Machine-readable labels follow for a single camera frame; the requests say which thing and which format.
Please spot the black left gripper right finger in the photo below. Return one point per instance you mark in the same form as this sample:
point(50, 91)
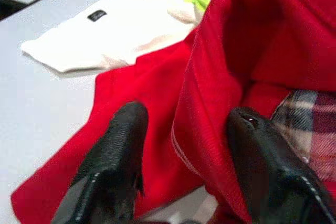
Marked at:
point(262, 161)

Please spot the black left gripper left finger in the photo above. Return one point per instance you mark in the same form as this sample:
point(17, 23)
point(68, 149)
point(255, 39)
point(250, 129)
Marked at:
point(113, 155)

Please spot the red polo shirt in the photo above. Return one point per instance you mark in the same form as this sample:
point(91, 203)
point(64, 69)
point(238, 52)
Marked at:
point(210, 77)

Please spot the white table black legs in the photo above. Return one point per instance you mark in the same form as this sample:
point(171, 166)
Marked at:
point(39, 103)

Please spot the folded white garment black label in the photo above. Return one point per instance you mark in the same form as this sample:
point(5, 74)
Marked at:
point(105, 37)

